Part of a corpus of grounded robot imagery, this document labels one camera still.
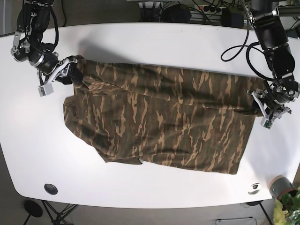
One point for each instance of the black table grommet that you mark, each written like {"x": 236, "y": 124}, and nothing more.
{"x": 50, "y": 189}

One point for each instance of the black tripod stand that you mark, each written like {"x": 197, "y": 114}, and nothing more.
{"x": 57, "y": 218}

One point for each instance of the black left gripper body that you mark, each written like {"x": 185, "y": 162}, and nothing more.
{"x": 281, "y": 91}

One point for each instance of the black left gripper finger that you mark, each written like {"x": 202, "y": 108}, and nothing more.
{"x": 258, "y": 96}
{"x": 276, "y": 114}

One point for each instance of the silver table grommet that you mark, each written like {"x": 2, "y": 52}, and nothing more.
{"x": 254, "y": 189}

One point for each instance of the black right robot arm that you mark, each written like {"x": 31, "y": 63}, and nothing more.
{"x": 32, "y": 22}

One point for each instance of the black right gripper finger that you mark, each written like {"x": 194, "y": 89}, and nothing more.
{"x": 74, "y": 75}
{"x": 61, "y": 69}

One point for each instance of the potted green plant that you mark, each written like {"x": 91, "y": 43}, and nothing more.
{"x": 287, "y": 201}

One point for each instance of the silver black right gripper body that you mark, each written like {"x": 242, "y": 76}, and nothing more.
{"x": 44, "y": 61}

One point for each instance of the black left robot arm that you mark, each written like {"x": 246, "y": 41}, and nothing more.
{"x": 263, "y": 17}

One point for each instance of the camouflage T-shirt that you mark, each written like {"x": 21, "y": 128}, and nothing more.
{"x": 176, "y": 117}

